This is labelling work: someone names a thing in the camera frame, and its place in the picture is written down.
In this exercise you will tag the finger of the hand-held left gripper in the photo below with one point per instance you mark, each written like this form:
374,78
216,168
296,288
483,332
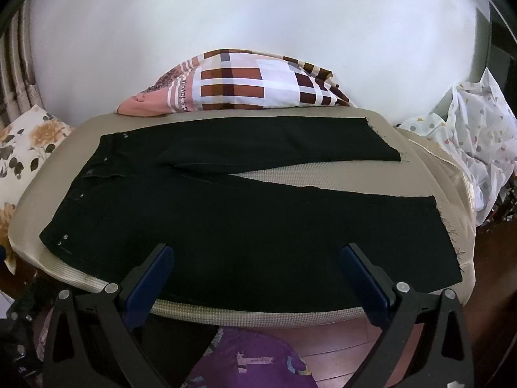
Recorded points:
18,331

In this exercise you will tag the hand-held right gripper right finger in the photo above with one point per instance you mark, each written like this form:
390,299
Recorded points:
363,283

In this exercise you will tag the beige patterned curtain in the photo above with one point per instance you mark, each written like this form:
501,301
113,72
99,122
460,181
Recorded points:
16,72

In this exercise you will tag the plaid patterned blanket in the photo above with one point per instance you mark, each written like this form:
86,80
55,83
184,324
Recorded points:
242,85

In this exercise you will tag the beige mattress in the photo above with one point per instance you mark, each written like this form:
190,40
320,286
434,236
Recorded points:
424,165

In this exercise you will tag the black pants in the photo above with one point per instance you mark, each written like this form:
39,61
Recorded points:
242,230

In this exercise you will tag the floral pillow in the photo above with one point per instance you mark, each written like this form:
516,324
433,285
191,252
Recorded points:
28,141

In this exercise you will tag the dark cabinet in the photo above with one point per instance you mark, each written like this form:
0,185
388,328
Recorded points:
499,44

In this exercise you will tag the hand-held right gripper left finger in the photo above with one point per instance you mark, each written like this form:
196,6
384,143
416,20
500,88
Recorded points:
151,283

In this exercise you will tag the purple printed cloth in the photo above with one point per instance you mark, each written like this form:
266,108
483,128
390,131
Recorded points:
250,363

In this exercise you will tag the white dotted cloth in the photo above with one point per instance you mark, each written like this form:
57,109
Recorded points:
476,129

